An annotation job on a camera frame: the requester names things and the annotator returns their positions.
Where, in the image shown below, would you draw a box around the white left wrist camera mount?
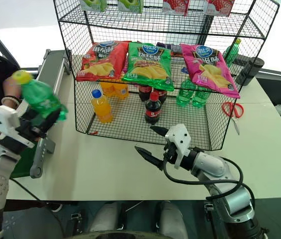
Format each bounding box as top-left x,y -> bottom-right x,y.
0,105 -> 36,149

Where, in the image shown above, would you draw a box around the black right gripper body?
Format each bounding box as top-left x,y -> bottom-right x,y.
163,141 -> 179,165

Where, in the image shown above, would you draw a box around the green apple juice carton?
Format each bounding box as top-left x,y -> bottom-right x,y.
117,0 -> 145,14
79,0 -> 107,12

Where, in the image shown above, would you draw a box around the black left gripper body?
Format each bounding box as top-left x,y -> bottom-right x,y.
17,116 -> 48,143

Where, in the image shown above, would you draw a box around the pink potato chips bag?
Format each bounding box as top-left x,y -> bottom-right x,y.
180,43 -> 241,100

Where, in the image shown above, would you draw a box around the purple packet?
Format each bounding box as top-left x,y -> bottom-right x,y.
163,43 -> 181,54

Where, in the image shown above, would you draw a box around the red strawberry milk carton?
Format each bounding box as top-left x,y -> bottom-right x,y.
162,0 -> 190,16
205,0 -> 236,17

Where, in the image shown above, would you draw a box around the grey rounded shape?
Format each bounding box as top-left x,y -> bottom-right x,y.
90,201 -> 121,235
154,200 -> 188,239

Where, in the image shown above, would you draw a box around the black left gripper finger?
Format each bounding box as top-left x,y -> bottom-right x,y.
15,99 -> 30,117
39,108 -> 62,134

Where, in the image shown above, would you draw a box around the orange soda bottle blue cap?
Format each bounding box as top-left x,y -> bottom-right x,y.
91,89 -> 114,124

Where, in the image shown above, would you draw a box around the black cylindrical device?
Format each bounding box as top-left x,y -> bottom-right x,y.
235,57 -> 265,87

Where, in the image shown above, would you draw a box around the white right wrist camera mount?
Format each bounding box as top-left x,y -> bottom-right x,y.
164,123 -> 191,170

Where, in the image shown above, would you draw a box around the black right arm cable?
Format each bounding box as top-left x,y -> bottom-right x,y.
162,146 -> 256,203

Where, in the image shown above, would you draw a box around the thin black floor cable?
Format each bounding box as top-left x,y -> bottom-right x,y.
7,177 -> 65,226

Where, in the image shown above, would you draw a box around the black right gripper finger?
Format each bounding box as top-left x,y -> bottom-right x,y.
134,145 -> 165,172
150,125 -> 169,137

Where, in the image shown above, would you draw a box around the black wire mesh rack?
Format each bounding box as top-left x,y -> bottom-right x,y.
53,0 -> 280,151

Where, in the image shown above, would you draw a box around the green soda bottle yellow cap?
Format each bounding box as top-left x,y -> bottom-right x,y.
11,70 -> 69,122

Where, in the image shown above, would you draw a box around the cola bottle red cap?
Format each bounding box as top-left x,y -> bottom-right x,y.
144,91 -> 163,125

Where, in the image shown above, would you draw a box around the red handled scissors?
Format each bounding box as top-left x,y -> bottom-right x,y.
221,101 -> 245,136

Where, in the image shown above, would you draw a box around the green potato chips bag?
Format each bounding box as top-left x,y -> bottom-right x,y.
121,41 -> 176,92

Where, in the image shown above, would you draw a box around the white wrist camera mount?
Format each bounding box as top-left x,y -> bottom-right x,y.
0,105 -> 36,149
164,123 -> 191,170

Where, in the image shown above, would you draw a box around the grey conveyor belt unit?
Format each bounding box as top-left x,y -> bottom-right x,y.
9,49 -> 73,179

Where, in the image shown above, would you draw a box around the red potato chips bag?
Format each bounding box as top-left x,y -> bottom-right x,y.
76,40 -> 131,83

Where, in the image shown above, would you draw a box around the beaded wrist bracelet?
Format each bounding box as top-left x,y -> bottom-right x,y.
0,95 -> 22,107

